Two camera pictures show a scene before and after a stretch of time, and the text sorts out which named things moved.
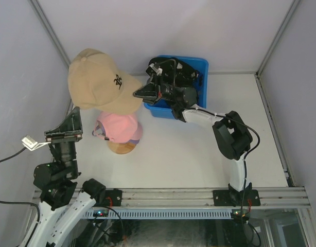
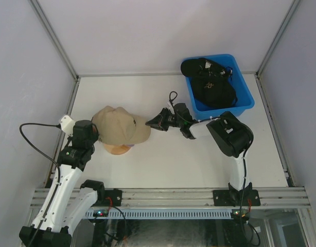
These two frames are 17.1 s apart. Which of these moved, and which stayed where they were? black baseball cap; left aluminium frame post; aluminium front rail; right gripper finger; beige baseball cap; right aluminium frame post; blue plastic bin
Moved: right gripper finger; blue plastic bin; black baseball cap; beige baseball cap
Stayed: right aluminium frame post; left aluminium frame post; aluminium front rail
